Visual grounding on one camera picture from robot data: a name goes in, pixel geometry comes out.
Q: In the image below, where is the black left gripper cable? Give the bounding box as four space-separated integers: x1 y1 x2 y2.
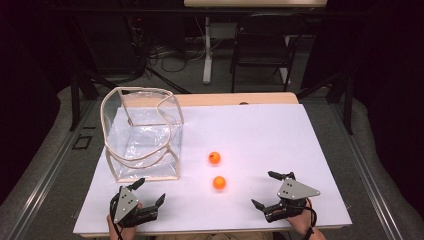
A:
109 194 125 240

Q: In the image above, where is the white board sheet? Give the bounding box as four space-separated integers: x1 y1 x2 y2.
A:
72 103 353 235

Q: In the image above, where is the black metal stand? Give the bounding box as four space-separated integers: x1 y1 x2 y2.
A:
68 16 116 132
295 71 355 136

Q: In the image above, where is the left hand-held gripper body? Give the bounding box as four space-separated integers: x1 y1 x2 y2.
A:
109 185 160 229

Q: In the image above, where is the black tripod leg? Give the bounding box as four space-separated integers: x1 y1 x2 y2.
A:
145 66 192 95

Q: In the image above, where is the bundle of floor cables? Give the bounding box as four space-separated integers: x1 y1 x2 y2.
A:
146 41 209 74

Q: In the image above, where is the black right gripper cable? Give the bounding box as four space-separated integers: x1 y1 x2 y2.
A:
301 199 318 240

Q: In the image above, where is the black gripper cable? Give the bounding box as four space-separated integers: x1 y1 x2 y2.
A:
109 194 125 240
301 199 318 240

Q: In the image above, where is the transparent bag with beige trim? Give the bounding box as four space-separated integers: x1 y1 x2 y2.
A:
100 86 185 184

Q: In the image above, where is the black folding chair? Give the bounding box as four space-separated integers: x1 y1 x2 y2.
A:
229 12 308 94

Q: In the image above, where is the white desk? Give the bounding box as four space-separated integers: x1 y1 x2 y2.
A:
183 0 329 85

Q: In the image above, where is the person's right hand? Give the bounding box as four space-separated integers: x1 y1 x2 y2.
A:
285 198 318 238

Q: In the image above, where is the person's lap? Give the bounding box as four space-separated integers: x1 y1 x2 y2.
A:
146 231 274 240

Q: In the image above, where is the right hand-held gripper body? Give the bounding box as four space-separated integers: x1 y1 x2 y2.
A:
262 177 322 224

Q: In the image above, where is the person's left hand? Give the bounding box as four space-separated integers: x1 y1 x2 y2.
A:
106 214 138 240

